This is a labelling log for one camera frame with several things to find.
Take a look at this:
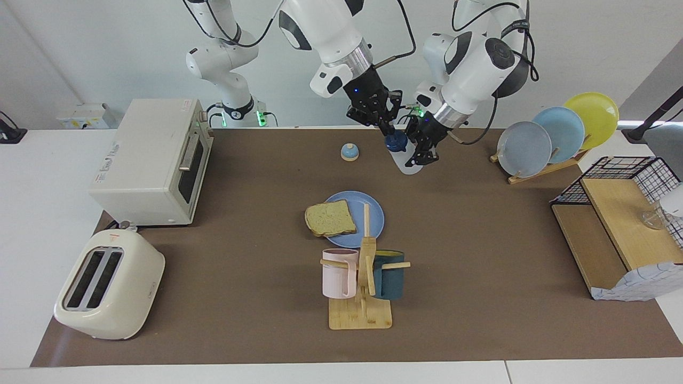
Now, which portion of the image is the blue round plate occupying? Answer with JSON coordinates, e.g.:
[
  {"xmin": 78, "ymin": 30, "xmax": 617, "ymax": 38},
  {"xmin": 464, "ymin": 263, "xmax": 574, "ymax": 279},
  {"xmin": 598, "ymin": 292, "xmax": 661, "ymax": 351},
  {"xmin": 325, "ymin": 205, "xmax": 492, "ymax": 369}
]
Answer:
[{"xmin": 319, "ymin": 191, "xmax": 385, "ymax": 249}]

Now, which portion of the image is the yellow plate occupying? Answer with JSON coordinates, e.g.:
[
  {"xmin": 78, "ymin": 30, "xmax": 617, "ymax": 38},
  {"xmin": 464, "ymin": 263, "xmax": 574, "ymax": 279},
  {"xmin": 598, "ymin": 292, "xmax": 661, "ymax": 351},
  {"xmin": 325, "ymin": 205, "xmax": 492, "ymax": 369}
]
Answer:
[{"xmin": 565, "ymin": 92, "xmax": 620, "ymax": 151}]

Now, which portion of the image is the white toaster oven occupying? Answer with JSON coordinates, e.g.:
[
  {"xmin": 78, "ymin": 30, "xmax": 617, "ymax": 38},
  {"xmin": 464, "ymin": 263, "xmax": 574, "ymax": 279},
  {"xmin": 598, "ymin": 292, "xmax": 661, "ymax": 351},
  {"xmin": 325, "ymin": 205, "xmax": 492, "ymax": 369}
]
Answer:
[{"xmin": 88, "ymin": 99, "xmax": 214, "ymax": 227}]

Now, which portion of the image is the wooden dish rack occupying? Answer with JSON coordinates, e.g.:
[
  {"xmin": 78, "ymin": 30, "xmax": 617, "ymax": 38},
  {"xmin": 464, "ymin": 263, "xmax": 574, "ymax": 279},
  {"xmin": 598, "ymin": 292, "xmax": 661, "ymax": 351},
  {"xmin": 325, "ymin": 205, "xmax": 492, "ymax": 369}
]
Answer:
[{"xmin": 490, "ymin": 148, "xmax": 590, "ymax": 185}]

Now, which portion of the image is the wooden mug tree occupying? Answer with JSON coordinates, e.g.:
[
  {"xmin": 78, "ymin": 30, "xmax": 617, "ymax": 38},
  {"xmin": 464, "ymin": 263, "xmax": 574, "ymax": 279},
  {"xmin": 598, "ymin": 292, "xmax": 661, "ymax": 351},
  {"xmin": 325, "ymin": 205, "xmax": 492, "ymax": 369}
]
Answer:
[{"xmin": 320, "ymin": 203, "xmax": 411, "ymax": 330}]

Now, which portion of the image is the white rounded object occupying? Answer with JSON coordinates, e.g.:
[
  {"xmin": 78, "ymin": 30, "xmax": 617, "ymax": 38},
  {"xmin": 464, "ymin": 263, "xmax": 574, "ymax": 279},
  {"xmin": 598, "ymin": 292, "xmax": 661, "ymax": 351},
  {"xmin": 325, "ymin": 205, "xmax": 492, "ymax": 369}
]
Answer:
[{"xmin": 661, "ymin": 184, "xmax": 683, "ymax": 219}]

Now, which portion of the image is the cream two-slot toaster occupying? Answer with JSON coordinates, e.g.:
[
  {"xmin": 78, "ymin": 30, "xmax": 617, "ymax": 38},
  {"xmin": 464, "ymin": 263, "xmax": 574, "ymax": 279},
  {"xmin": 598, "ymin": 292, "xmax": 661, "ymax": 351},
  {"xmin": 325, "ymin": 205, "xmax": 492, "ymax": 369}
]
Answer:
[{"xmin": 53, "ymin": 228, "xmax": 166, "ymax": 341}]

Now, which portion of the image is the black wire basket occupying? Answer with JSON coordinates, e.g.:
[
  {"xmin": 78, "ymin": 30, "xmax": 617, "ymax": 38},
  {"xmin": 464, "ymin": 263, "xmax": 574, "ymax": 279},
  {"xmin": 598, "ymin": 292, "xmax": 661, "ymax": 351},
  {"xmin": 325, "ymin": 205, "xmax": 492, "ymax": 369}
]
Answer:
[{"xmin": 551, "ymin": 156, "xmax": 683, "ymax": 249}]

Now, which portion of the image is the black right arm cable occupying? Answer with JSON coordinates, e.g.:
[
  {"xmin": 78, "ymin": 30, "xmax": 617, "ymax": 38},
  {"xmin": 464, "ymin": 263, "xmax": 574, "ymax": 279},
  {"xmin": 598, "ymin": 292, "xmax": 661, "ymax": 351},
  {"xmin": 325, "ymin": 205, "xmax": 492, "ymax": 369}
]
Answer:
[{"xmin": 184, "ymin": 0, "xmax": 417, "ymax": 69}]

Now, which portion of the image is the toasted bread slice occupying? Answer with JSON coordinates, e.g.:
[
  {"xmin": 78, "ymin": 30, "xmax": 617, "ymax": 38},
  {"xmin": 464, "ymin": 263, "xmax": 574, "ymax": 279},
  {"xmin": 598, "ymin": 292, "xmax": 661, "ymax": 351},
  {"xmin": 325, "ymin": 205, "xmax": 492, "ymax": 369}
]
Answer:
[{"xmin": 305, "ymin": 200, "xmax": 357, "ymax": 238}]

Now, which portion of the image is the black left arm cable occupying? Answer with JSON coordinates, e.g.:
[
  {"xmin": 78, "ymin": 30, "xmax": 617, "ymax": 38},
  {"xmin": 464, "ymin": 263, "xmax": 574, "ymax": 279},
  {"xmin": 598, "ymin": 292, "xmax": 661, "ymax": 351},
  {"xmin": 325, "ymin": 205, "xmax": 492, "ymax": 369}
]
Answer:
[{"xmin": 451, "ymin": 0, "xmax": 539, "ymax": 146}]

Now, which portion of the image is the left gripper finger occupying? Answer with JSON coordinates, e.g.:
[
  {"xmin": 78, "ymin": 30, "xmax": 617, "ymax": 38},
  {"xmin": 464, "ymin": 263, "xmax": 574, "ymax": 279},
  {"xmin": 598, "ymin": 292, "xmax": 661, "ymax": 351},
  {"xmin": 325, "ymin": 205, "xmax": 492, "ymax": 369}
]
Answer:
[
  {"xmin": 409, "ymin": 140, "xmax": 441, "ymax": 167},
  {"xmin": 404, "ymin": 115, "xmax": 426, "ymax": 143}
]

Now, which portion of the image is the brown table mat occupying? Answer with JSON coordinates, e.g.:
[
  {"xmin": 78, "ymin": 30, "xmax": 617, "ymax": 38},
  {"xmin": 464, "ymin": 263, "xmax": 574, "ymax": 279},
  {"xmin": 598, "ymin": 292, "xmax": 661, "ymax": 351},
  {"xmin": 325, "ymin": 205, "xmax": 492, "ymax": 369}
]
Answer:
[{"xmin": 30, "ymin": 128, "xmax": 683, "ymax": 367}]

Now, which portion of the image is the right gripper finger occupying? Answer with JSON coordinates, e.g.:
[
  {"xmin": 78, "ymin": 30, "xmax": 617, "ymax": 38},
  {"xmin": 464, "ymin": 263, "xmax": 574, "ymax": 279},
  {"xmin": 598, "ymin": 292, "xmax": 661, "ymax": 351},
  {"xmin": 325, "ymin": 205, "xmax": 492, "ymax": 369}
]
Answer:
[
  {"xmin": 380, "ymin": 90, "xmax": 404, "ymax": 137},
  {"xmin": 346, "ymin": 104, "xmax": 382, "ymax": 130}
]

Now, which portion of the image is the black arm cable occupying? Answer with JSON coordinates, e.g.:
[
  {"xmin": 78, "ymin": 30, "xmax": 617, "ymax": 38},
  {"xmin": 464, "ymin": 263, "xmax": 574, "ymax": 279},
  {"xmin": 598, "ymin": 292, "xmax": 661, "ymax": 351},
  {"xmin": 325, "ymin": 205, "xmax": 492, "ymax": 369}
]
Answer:
[
  {"xmin": 451, "ymin": 0, "xmax": 539, "ymax": 146},
  {"xmin": 184, "ymin": 0, "xmax": 417, "ymax": 69}
]

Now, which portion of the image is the wooden two-tier shelf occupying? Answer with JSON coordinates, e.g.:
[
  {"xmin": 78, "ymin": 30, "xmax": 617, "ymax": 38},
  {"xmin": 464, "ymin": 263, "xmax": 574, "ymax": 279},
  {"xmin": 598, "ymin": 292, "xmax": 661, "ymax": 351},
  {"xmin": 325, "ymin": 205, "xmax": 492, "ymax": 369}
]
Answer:
[{"xmin": 551, "ymin": 177, "xmax": 683, "ymax": 299}]

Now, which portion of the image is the white socket box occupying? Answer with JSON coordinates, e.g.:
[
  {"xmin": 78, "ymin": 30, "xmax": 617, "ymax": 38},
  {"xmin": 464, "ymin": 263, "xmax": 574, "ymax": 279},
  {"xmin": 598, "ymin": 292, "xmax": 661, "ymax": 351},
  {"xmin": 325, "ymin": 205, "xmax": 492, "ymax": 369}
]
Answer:
[{"xmin": 57, "ymin": 103, "xmax": 117, "ymax": 130}]

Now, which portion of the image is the grey plate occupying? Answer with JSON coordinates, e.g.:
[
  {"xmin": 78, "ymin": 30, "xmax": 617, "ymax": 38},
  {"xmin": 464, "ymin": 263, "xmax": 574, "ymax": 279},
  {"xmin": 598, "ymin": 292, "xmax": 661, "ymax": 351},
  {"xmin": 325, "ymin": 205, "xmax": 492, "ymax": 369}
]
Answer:
[{"xmin": 497, "ymin": 122, "xmax": 553, "ymax": 178}]

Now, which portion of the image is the patterned white cloth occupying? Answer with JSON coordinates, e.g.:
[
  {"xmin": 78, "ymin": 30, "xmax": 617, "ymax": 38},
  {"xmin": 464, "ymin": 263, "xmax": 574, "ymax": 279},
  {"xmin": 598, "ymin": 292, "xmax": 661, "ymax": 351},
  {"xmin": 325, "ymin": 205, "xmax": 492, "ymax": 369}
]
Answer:
[{"xmin": 591, "ymin": 261, "xmax": 683, "ymax": 302}]

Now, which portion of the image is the clear glass cup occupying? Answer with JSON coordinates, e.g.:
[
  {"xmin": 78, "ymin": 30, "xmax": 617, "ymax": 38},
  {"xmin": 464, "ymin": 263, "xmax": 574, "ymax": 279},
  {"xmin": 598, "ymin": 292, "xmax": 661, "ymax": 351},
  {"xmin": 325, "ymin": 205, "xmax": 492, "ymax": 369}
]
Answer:
[{"xmin": 642, "ymin": 207, "xmax": 674, "ymax": 231}]

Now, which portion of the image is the white bottle navy cap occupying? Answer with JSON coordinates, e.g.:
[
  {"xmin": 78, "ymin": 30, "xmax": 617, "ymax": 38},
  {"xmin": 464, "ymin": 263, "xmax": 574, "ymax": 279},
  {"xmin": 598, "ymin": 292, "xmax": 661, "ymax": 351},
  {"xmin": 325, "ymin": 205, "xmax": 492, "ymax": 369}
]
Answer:
[{"xmin": 385, "ymin": 131, "xmax": 428, "ymax": 176}]

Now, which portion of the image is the teal mug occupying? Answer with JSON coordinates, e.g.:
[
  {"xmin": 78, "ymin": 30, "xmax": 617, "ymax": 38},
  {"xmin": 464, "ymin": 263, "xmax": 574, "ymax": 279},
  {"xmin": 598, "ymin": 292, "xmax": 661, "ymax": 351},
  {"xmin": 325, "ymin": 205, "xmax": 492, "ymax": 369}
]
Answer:
[{"xmin": 372, "ymin": 250, "xmax": 406, "ymax": 300}]

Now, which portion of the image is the pink mug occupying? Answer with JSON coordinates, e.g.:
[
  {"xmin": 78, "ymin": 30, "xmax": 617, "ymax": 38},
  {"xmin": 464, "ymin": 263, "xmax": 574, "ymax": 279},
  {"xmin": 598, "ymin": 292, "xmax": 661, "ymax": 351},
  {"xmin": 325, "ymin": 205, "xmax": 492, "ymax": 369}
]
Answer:
[{"xmin": 322, "ymin": 249, "xmax": 359, "ymax": 299}]

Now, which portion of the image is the black stand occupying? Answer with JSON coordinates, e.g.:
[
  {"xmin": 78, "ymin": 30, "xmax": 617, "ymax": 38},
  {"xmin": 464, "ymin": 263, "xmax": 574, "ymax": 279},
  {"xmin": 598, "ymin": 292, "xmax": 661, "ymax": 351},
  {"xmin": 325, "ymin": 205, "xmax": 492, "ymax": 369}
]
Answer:
[{"xmin": 622, "ymin": 85, "xmax": 683, "ymax": 143}]

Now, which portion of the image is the light blue plate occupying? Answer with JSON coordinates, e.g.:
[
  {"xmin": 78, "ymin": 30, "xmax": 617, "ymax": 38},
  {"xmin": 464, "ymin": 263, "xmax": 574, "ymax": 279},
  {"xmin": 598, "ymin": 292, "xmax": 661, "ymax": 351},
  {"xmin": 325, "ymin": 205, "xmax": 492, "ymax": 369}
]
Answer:
[{"xmin": 534, "ymin": 107, "xmax": 586, "ymax": 164}]

